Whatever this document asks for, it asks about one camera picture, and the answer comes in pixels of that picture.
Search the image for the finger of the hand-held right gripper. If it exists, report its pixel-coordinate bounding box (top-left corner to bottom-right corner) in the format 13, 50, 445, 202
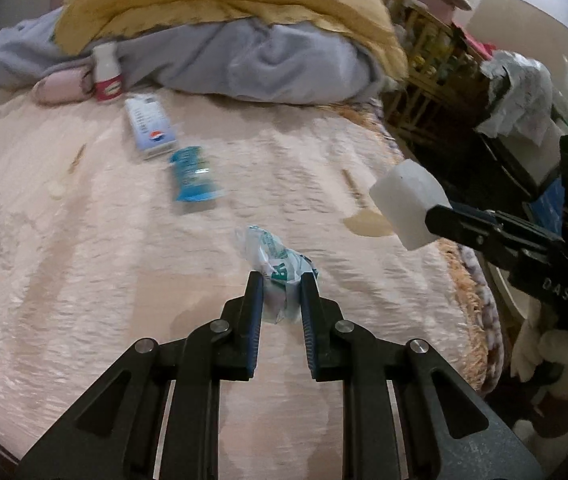
425, 203, 567, 273

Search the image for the white green wrapper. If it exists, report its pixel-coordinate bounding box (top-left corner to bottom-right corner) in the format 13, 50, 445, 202
235, 225, 321, 324

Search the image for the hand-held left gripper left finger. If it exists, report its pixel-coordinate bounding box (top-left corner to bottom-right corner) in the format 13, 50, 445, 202
16, 271, 265, 480

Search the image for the blue snack packet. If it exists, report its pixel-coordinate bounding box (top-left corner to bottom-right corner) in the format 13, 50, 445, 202
168, 145, 225, 205

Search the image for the white bottle red label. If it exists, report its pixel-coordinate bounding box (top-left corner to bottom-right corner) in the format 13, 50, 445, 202
90, 42, 126, 104

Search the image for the white blue carton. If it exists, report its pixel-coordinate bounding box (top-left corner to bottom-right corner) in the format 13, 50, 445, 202
124, 93, 177, 161

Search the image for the large printed white plastic bag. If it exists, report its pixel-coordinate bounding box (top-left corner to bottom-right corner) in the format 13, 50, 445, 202
479, 51, 566, 144

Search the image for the wooden crib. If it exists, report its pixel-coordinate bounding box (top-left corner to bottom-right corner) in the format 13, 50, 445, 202
379, 0, 495, 132

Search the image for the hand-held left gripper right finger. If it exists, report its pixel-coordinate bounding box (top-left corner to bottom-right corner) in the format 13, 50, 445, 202
300, 272, 545, 480

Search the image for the grey cloth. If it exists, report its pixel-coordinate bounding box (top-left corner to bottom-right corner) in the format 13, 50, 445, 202
0, 14, 385, 112

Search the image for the white foam block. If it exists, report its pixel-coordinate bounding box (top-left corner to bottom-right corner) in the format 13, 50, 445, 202
369, 160, 453, 251

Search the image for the grey storage box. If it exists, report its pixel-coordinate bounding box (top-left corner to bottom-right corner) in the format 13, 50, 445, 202
524, 120, 566, 187

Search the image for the blue tissue pack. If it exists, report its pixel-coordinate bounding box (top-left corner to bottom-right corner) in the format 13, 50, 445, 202
529, 177, 568, 227

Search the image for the pink bed blanket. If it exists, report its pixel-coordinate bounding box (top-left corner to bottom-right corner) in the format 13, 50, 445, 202
0, 85, 481, 467

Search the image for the wooden spoon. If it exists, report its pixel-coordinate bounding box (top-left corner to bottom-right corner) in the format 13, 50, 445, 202
341, 170, 395, 239

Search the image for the pink slipper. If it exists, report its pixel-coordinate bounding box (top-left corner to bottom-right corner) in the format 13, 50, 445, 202
31, 67, 97, 106

